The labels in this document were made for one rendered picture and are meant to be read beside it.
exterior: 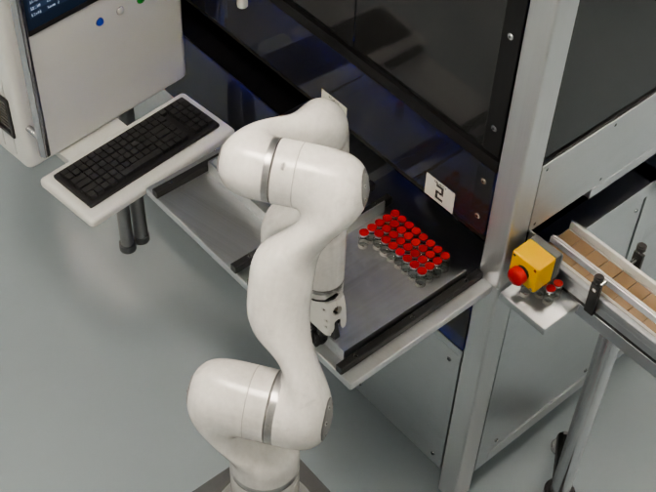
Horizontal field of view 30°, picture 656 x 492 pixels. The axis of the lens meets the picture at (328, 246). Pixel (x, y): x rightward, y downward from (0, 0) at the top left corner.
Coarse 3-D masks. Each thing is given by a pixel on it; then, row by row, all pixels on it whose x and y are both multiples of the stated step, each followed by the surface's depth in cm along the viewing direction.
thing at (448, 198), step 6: (426, 180) 259; (432, 180) 257; (426, 186) 260; (432, 186) 258; (444, 186) 255; (426, 192) 261; (432, 192) 259; (444, 192) 256; (450, 192) 254; (432, 198) 260; (444, 198) 257; (450, 198) 255; (444, 204) 258; (450, 204) 256; (450, 210) 257
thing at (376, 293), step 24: (360, 216) 267; (360, 264) 262; (384, 264) 262; (360, 288) 257; (384, 288) 258; (408, 288) 258; (432, 288) 258; (360, 312) 253; (384, 312) 253; (408, 312) 251; (360, 336) 249
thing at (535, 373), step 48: (624, 192) 279; (624, 240) 293; (432, 336) 289; (528, 336) 288; (576, 336) 312; (384, 384) 322; (432, 384) 301; (528, 384) 309; (576, 384) 335; (432, 432) 313
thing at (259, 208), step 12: (360, 144) 287; (360, 156) 284; (372, 156) 284; (216, 168) 275; (372, 168) 281; (384, 168) 278; (372, 180) 278; (252, 204) 269; (264, 204) 273; (264, 216) 268
